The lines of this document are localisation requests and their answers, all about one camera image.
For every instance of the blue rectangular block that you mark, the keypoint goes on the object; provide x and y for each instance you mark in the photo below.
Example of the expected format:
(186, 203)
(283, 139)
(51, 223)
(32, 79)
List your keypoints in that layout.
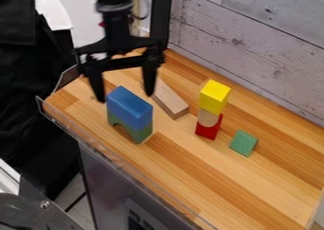
(129, 106)

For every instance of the person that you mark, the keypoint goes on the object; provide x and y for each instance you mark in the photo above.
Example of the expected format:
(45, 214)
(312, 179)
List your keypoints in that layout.
(29, 82)

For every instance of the yellow cube block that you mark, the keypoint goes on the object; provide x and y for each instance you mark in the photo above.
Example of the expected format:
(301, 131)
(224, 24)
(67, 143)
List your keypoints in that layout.
(214, 97)

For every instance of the plain wooden cylinder block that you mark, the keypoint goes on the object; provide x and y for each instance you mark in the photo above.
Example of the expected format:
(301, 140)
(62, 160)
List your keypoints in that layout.
(206, 117)

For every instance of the green square block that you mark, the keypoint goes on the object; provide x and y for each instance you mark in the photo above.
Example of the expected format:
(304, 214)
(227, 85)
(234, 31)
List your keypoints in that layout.
(243, 143)

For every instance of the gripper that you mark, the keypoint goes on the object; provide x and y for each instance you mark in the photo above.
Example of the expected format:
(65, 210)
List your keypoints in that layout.
(118, 47)

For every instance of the black metal post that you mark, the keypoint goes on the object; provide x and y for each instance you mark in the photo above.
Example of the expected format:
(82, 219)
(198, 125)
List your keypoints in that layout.
(161, 13)

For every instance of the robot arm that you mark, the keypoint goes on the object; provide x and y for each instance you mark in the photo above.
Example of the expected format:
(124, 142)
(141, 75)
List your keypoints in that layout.
(114, 6)

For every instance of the red notched block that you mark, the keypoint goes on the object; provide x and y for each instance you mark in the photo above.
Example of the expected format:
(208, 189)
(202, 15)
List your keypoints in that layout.
(207, 131)

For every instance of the green arch block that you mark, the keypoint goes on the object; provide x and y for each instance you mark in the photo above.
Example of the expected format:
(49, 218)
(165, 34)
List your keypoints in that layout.
(136, 132)

